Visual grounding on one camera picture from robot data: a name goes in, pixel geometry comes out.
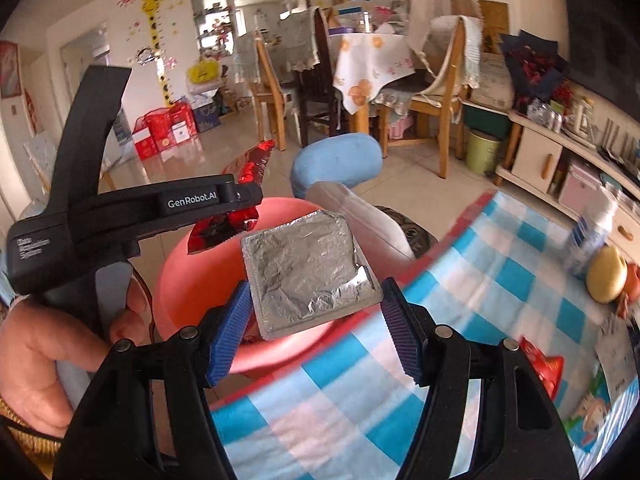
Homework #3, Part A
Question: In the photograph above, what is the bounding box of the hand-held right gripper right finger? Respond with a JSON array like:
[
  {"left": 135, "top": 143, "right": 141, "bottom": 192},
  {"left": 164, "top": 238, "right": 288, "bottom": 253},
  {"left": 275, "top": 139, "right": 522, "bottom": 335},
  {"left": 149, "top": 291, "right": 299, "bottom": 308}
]
[{"left": 380, "top": 277, "right": 581, "bottom": 480}]

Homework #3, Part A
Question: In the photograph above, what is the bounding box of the black television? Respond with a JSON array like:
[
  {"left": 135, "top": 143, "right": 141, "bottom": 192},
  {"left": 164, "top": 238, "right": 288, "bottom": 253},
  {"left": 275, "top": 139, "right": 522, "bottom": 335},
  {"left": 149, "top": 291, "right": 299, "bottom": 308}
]
[{"left": 560, "top": 0, "right": 640, "bottom": 121}]

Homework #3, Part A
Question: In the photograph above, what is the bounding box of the light wooden chair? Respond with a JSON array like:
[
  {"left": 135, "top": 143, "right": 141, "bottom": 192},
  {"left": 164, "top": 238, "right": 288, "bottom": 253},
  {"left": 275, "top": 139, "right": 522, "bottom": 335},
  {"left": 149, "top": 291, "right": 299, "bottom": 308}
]
[
  {"left": 410, "top": 15, "right": 473, "bottom": 178},
  {"left": 252, "top": 35, "right": 301, "bottom": 152}
]

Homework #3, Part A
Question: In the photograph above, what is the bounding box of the red patterned wrapper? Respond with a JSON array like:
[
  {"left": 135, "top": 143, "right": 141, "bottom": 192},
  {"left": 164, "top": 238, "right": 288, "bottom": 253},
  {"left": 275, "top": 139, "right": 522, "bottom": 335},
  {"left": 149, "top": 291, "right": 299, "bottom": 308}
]
[{"left": 520, "top": 336, "right": 565, "bottom": 401}]

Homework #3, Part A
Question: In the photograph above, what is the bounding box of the yellow apple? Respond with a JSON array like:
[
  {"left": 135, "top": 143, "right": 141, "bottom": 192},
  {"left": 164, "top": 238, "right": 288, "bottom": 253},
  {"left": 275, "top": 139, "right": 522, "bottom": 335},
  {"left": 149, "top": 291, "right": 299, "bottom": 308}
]
[{"left": 586, "top": 246, "right": 628, "bottom": 304}]

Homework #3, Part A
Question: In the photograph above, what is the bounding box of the blue shopping bag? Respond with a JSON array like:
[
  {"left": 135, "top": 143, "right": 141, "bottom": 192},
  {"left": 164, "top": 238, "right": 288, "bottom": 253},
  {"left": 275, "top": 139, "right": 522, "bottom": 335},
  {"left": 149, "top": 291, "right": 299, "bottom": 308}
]
[{"left": 192, "top": 102, "right": 221, "bottom": 133}]

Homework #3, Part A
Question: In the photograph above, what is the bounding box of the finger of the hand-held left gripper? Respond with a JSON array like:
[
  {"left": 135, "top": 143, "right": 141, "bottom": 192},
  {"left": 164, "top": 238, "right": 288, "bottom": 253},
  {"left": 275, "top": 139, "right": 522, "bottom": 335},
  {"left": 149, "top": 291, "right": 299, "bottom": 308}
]
[{"left": 231, "top": 182, "right": 264, "bottom": 214}]

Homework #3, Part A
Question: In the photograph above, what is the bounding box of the glass kettle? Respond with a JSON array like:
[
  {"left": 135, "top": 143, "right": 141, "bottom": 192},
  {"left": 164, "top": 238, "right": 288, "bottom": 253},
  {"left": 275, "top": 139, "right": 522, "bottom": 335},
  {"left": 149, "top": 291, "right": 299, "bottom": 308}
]
[{"left": 565, "top": 95, "right": 596, "bottom": 136}]

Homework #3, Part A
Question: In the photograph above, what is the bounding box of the red wall picture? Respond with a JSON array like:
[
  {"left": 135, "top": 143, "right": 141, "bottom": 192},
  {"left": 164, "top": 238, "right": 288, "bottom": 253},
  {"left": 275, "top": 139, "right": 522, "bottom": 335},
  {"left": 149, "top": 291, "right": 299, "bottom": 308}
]
[{"left": 0, "top": 42, "right": 21, "bottom": 98}]

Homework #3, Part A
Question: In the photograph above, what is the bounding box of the red gift box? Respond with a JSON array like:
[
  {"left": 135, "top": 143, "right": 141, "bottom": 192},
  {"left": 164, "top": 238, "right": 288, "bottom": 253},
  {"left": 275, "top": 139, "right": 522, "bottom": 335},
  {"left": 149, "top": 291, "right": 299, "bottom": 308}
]
[
  {"left": 134, "top": 107, "right": 173, "bottom": 161},
  {"left": 167, "top": 102, "right": 197, "bottom": 148}
]

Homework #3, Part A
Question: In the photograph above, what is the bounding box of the blue checkered tablecloth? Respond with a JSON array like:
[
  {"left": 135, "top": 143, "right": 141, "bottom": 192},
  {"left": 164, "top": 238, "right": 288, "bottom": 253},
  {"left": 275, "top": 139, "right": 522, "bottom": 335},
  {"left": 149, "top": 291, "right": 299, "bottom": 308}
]
[{"left": 207, "top": 187, "right": 640, "bottom": 480}]

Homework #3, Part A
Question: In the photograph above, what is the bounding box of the pink storage box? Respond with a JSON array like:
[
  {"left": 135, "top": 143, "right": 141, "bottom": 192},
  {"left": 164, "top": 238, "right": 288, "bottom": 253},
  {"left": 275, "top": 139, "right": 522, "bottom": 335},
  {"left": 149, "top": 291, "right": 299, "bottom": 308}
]
[{"left": 559, "top": 162, "right": 596, "bottom": 213}]

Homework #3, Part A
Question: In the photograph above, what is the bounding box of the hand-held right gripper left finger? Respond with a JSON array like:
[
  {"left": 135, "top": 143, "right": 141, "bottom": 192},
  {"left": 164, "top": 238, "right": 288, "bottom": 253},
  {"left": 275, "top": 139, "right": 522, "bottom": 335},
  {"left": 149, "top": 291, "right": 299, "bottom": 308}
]
[{"left": 52, "top": 280, "right": 253, "bottom": 480}]

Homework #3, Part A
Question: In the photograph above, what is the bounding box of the dark wooden chair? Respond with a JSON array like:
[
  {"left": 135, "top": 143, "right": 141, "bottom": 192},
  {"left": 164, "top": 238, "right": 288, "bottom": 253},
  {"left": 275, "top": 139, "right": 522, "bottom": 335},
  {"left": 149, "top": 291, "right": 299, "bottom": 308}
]
[{"left": 292, "top": 7, "right": 346, "bottom": 148}]

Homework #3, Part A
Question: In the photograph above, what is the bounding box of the cartoon print packet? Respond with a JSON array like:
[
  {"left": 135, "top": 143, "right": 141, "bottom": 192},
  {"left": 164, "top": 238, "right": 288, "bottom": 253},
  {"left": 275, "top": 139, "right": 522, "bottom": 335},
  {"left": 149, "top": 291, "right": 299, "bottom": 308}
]
[{"left": 570, "top": 360, "right": 613, "bottom": 453}]

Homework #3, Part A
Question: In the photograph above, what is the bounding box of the yellow bag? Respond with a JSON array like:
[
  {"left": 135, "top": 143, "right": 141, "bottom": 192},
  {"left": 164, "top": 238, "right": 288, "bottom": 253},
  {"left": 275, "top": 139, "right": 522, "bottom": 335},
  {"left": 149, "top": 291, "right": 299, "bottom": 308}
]
[{"left": 186, "top": 57, "right": 221, "bottom": 86}]

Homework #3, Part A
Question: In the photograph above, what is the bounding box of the dark blue flower bouquet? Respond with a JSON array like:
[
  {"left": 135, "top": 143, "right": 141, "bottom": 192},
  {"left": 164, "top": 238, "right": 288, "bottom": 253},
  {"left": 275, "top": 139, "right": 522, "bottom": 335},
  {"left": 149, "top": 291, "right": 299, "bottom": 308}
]
[{"left": 500, "top": 30, "right": 571, "bottom": 98}]

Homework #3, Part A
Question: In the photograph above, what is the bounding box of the grey wet wipes packet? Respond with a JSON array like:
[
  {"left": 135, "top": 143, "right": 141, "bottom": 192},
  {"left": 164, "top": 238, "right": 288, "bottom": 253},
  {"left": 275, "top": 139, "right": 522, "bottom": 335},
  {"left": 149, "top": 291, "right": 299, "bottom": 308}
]
[{"left": 597, "top": 312, "right": 640, "bottom": 401}]

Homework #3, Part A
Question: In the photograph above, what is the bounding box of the white orange-print table cloth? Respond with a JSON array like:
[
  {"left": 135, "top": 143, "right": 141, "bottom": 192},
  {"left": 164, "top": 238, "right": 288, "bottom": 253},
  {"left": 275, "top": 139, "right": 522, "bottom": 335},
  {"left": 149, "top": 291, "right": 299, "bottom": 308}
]
[{"left": 332, "top": 32, "right": 416, "bottom": 116}]

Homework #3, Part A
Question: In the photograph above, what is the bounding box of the person's left hand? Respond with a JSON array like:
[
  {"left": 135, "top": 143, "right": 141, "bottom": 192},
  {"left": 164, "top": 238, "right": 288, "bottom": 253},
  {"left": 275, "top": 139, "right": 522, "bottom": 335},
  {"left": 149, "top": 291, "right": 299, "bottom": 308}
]
[{"left": 0, "top": 280, "right": 151, "bottom": 441}]

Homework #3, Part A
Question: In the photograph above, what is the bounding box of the white TV cabinet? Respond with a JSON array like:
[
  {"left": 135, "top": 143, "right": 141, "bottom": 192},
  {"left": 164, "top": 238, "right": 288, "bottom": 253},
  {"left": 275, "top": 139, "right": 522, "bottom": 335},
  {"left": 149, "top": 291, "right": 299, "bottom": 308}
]
[{"left": 495, "top": 105, "right": 640, "bottom": 251}]

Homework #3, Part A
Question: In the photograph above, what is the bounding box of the white sack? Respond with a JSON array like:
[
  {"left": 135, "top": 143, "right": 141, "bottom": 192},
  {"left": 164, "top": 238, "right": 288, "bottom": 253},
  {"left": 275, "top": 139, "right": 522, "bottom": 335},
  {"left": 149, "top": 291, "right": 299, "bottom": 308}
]
[{"left": 472, "top": 55, "right": 516, "bottom": 111}]

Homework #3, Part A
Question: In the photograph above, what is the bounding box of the white bottle blue label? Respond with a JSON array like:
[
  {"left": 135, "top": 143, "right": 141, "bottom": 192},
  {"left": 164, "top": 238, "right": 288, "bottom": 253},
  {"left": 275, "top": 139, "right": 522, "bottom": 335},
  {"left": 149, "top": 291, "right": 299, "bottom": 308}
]
[{"left": 562, "top": 195, "right": 618, "bottom": 278}]

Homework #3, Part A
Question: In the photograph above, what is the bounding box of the red foil wrapper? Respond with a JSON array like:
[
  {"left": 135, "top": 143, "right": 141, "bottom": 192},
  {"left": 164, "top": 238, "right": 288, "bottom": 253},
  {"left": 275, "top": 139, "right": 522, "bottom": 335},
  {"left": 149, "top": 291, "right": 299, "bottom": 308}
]
[{"left": 186, "top": 139, "right": 277, "bottom": 257}]

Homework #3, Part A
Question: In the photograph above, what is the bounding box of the cluster of small clear bottles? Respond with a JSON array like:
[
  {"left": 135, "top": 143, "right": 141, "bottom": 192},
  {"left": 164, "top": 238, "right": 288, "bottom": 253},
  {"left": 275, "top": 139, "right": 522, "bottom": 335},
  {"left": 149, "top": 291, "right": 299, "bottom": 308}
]
[{"left": 525, "top": 100, "right": 563, "bottom": 131}]

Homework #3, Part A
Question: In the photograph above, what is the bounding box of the white scalloped cloth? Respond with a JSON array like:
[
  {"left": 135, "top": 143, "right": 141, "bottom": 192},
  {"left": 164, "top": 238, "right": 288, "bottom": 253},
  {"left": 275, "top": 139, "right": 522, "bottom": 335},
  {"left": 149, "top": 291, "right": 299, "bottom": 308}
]
[{"left": 410, "top": 0, "right": 481, "bottom": 73}]

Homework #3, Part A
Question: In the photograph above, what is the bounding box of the pink plastic bin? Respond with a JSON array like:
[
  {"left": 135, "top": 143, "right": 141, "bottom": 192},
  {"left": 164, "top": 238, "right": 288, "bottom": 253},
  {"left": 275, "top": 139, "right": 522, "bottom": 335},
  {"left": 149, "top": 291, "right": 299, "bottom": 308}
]
[{"left": 152, "top": 197, "right": 386, "bottom": 375}]

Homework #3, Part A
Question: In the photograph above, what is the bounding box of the giraffe height chart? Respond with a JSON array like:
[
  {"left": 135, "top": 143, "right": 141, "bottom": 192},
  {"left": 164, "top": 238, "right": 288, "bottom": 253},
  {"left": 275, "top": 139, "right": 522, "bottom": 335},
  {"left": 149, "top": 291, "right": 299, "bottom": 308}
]
[{"left": 140, "top": 0, "right": 173, "bottom": 108}]

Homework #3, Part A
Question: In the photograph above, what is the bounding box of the silver foil packet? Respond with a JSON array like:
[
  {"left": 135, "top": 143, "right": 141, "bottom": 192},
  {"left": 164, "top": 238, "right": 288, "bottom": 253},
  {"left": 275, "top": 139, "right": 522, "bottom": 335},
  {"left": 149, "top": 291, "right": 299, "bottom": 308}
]
[{"left": 241, "top": 210, "right": 381, "bottom": 338}]

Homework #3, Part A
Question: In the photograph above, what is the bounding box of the green trash can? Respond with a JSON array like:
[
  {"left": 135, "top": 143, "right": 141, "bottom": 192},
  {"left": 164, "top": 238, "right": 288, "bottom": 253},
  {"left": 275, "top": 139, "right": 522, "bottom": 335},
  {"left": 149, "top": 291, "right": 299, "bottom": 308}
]
[{"left": 465, "top": 129, "right": 502, "bottom": 177}]

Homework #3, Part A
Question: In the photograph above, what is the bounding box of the dark patterned cloth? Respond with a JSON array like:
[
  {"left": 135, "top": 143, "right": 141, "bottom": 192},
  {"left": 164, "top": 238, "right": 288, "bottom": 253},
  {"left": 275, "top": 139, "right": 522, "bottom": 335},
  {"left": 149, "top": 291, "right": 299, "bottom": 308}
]
[{"left": 375, "top": 205, "right": 441, "bottom": 261}]

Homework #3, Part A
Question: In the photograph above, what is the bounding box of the cork board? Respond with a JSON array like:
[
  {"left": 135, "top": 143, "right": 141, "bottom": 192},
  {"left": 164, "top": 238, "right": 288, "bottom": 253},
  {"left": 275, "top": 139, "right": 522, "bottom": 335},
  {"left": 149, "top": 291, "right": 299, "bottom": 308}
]
[{"left": 445, "top": 0, "right": 511, "bottom": 53}]

